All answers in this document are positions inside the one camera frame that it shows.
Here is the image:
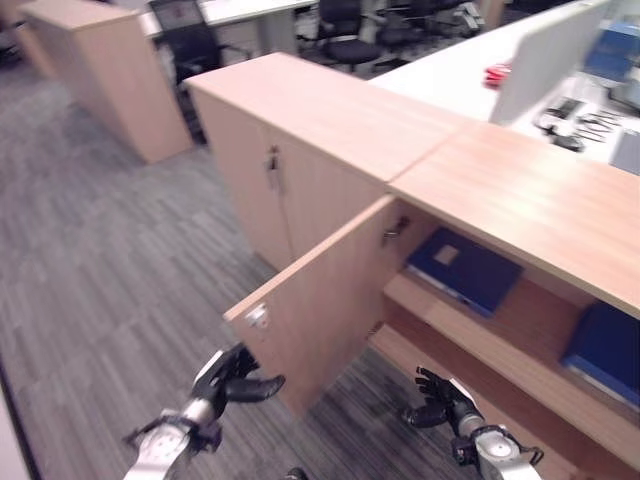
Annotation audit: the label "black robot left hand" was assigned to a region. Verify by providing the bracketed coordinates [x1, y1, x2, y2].
[191, 342, 287, 417]

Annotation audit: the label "closed wooden office cabinet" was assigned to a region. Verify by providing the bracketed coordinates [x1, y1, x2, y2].
[184, 52, 460, 275]

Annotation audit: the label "row of hand tools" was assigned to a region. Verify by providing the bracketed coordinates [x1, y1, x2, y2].
[573, 108, 625, 145]

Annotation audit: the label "grey flat tray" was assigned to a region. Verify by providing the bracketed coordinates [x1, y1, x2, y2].
[608, 127, 640, 177]

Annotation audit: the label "white background desk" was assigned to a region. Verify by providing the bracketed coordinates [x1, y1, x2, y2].
[138, 0, 321, 40]

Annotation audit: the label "grey desk partition panel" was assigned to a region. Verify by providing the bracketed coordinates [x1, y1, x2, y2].
[488, 0, 614, 127]

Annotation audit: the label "tall wooden cabinet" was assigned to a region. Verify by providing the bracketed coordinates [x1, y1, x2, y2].
[19, 0, 195, 165]

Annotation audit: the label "blue box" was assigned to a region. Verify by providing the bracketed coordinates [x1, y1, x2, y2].
[583, 22, 640, 82]

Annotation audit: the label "red desk item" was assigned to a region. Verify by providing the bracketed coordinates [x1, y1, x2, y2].
[481, 61, 513, 89]

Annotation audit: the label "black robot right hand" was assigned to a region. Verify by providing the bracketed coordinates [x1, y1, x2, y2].
[399, 367, 485, 437]

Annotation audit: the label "silver door lock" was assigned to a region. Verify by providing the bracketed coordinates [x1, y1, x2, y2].
[243, 304, 271, 330]

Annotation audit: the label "black mesh office chair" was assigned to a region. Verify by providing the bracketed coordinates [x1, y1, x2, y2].
[149, 0, 254, 146]

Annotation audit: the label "keys in closed cabinet lock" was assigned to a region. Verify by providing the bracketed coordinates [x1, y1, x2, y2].
[264, 144, 282, 190]

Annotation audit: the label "black office chair with armrests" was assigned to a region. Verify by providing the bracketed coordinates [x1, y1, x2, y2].
[377, 0, 485, 54]

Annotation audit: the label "black padded office chair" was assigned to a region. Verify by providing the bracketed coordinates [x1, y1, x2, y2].
[298, 0, 397, 72]

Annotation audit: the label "keys inside open door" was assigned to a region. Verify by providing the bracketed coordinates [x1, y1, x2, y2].
[382, 214, 411, 245]

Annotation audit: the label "wooden cabinet shelf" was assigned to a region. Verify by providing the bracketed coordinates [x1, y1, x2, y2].
[382, 273, 640, 426]

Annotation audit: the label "open wooden office cabinet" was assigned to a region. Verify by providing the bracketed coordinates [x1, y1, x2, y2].
[369, 121, 640, 480]

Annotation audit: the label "plain blue folder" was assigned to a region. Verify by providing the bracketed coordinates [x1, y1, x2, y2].
[558, 299, 640, 410]

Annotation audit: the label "wooden cabinet door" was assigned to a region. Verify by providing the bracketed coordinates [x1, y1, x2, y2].
[222, 194, 402, 419]

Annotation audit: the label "blue folder with label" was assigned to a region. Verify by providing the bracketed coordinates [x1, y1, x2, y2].
[403, 227, 525, 320]

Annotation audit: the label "white office desk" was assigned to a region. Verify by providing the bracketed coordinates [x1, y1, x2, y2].
[368, 0, 640, 177]

